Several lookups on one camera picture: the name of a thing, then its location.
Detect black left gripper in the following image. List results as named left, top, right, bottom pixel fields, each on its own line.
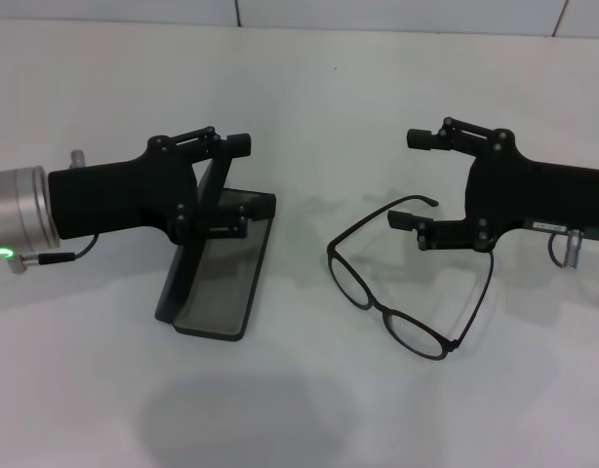
left=45, top=126, right=277, bottom=245

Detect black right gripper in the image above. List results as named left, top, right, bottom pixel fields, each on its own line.
left=385, top=116, right=599, bottom=254

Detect black glasses case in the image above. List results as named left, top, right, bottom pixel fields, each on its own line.
left=154, top=158, right=277, bottom=343

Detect black glasses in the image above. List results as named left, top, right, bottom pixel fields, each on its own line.
left=325, top=193, right=496, bottom=363

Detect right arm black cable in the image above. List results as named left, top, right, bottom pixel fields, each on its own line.
left=547, top=228, right=582, bottom=270

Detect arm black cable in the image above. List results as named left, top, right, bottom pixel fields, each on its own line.
left=4, top=232, right=101, bottom=275
left=547, top=228, right=582, bottom=270

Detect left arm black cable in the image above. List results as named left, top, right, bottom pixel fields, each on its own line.
left=4, top=232, right=101, bottom=275

